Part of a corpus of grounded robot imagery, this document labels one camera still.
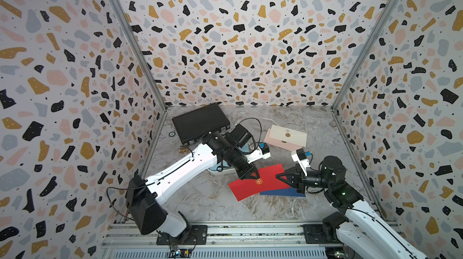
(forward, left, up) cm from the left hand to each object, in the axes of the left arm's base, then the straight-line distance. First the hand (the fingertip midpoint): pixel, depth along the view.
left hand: (258, 175), depth 69 cm
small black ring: (+36, +48, -20) cm, 63 cm away
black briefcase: (+38, +34, -15) cm, 53 cm away
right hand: (-2, -7, +1) cm, 8 cm away
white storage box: (-1, +13, +10) cm, 16 cm away
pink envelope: (+28, -15, -21) cm, 38 cm away
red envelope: (-2, -3, -1) cm, 4 cm away
